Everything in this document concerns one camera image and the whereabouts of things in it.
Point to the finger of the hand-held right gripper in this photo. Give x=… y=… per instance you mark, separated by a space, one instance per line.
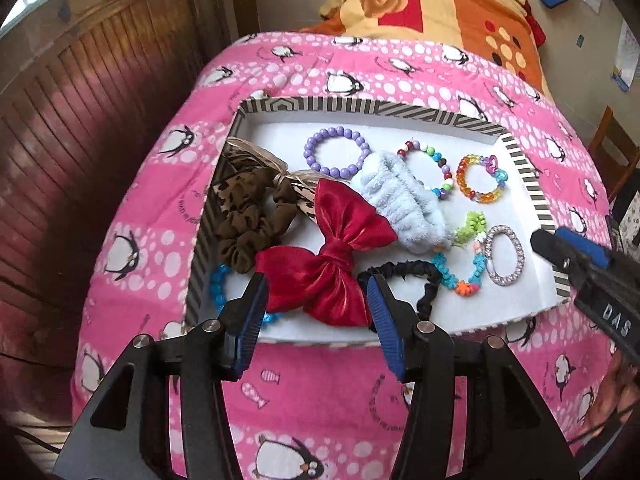
x=590 y=290
x=582 y=242

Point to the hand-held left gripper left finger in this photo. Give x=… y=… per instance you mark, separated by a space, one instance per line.
x=250 y=325

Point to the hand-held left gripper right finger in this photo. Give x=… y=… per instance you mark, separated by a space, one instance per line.
x=387 y=330

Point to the striped rim white tray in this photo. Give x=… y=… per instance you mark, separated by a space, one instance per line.
x=450 y=315

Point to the red satin bow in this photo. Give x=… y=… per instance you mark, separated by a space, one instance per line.
x=340 y=240

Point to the brown scrunchie with beige bow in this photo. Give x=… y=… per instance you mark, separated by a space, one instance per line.
x=250 y=220

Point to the light blue fluffy scrunchie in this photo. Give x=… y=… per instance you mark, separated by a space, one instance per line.
x=400 y=205

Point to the person's right hand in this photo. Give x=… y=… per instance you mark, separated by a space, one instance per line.
x=620 y=400

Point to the black scrunchie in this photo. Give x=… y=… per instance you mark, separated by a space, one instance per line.
x=405 y=271

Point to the pink penguin print blanket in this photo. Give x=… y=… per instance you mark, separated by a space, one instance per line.
x=325 y=395

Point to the wooden chair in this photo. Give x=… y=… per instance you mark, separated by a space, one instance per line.
x=607 y=135

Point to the brown wooden door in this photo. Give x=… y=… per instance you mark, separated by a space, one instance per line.
x=75 y=135

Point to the orange red patterned blanket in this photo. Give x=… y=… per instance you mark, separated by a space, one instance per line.
x=450 y=15

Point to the wall calendar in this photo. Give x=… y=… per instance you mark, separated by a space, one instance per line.
x=625 y=55

